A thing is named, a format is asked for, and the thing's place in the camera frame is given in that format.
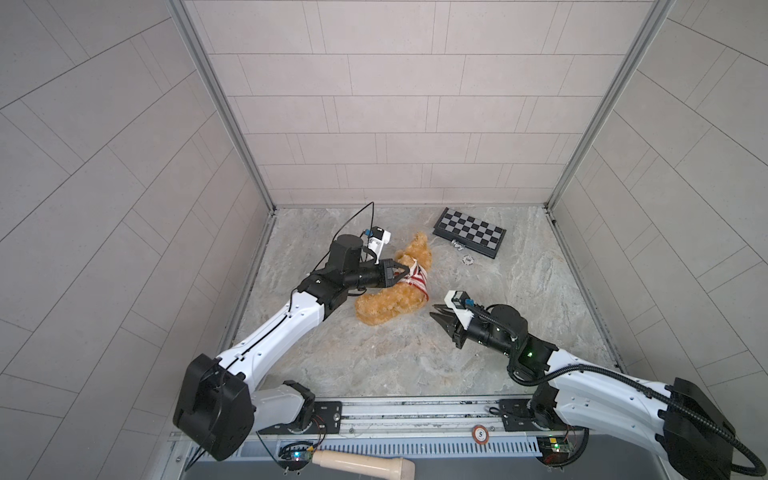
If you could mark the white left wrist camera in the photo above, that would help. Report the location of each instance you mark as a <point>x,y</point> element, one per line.
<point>377,238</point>

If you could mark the tan plush teddy bear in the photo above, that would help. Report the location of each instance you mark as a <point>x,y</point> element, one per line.
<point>389,303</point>

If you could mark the left green circuit board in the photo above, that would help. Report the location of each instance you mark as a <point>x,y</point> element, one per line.
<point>296,456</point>

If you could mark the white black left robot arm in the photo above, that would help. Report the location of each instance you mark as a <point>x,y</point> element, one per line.
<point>220,402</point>

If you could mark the aluminium corner frame post left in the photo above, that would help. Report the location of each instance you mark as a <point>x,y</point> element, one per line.
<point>194,45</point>

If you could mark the folded black chess board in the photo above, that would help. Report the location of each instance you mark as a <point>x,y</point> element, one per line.
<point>475,234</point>

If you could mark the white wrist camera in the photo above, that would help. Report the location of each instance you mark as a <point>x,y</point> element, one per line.
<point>377,238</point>
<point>462,305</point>

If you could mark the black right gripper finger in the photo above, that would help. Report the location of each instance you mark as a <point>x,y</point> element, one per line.
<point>448,322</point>
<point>442,309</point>

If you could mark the aluminium front rail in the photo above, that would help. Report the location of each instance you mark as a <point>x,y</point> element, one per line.
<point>433,432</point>

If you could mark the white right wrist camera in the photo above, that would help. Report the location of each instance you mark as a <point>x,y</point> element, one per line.
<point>462,305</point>

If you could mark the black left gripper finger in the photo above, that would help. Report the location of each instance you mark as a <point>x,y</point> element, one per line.
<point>400,268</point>
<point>401,279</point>

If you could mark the green circuit board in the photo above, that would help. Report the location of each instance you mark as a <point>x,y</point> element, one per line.
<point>553,449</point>
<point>296,456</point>

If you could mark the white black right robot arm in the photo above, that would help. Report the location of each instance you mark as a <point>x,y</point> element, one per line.
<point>676,421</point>

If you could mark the aluminium corner frame post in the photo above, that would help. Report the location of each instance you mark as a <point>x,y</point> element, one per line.
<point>647,32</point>
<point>194,45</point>

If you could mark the aluminium corner frame post right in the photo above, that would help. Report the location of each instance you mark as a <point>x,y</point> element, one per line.
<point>647,32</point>

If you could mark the red white poker chip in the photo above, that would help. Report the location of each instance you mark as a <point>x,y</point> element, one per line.
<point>480,435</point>

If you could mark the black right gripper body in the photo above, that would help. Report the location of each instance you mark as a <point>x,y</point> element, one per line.
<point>459,327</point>

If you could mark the red white striped knit sweater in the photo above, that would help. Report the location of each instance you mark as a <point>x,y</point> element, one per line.
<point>419,279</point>

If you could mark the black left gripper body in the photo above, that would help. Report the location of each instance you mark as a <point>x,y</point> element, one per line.
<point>377,276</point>

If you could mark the right green circuit board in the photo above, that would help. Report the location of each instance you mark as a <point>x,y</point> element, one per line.
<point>553,449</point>

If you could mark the beige wooden handle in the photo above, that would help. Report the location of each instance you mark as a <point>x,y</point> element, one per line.
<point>382,468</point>

